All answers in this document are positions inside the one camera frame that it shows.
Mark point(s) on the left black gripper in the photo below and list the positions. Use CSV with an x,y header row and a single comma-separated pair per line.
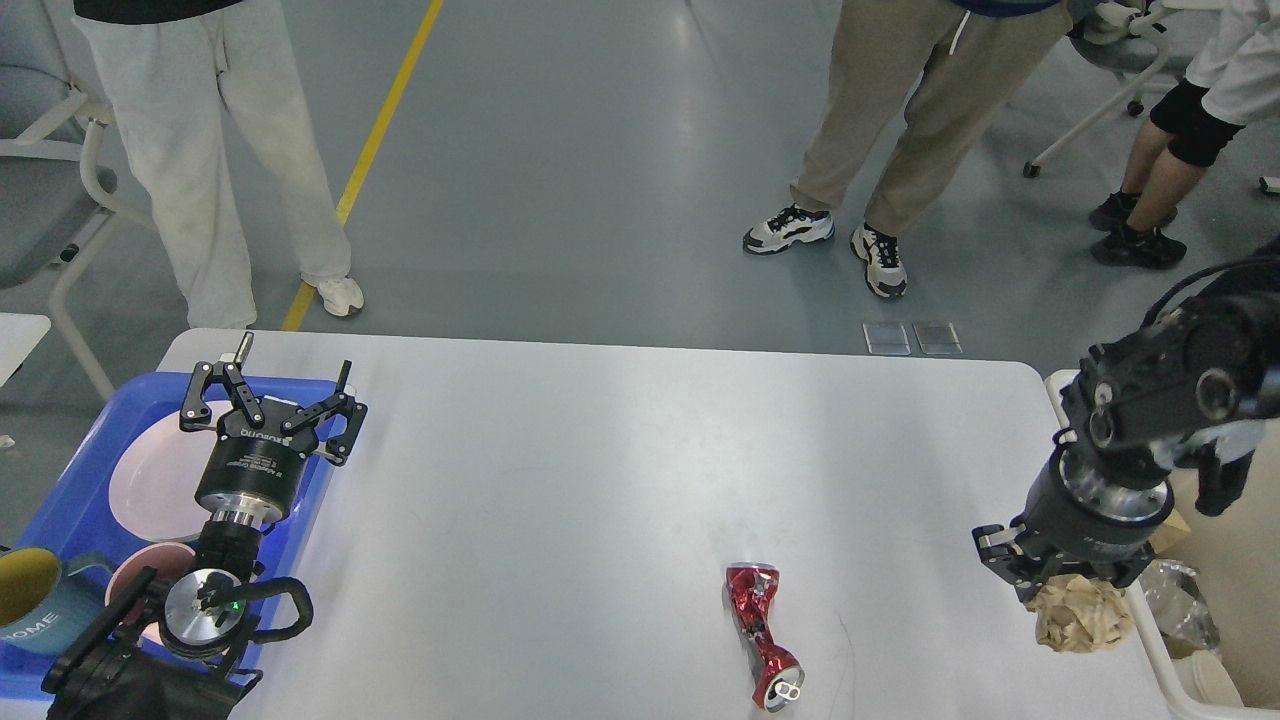
x,y
255,470

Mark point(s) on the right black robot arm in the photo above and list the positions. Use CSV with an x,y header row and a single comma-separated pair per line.
x,y
1192,388

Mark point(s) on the white side table corner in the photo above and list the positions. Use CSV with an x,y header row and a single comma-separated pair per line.
x,y
20,335

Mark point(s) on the white plastic bin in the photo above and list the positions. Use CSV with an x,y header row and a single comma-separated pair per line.
x,y
1236,556

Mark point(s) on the crushed red can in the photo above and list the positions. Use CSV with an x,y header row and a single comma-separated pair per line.
x,y
779,677

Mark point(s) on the brown paper bag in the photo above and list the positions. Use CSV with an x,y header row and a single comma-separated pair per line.
x,y
1173,531

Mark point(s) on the person in white trousers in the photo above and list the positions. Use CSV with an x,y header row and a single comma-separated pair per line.
x,y
173,71

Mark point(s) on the white paper cup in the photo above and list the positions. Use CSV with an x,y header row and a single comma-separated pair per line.
x,y
1204,678

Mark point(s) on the brown paper ball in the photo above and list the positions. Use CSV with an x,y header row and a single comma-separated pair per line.
x,y
1076,614

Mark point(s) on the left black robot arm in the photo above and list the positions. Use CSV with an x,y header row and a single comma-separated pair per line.
x,y
172,649

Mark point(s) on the teal mug yellow inside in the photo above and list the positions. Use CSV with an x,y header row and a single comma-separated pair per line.
x,y
48,602

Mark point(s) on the person in khaki trousers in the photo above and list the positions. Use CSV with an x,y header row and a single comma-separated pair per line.
x,y
949,67

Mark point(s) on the grey office chair left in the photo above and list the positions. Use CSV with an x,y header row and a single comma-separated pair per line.
x,y
59,203

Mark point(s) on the pink plate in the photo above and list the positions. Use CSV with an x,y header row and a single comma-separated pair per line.
x,y
151,492

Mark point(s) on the floor outlet plates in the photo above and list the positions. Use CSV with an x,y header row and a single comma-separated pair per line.
x,y
906,339

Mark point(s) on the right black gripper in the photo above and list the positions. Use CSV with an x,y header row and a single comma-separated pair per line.
x,y
1075,521

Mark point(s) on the person in black shorts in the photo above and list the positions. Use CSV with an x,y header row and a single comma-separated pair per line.
x,y
1232,82

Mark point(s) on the white office chair right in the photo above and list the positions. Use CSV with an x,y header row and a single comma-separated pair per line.
x,y
1145,45

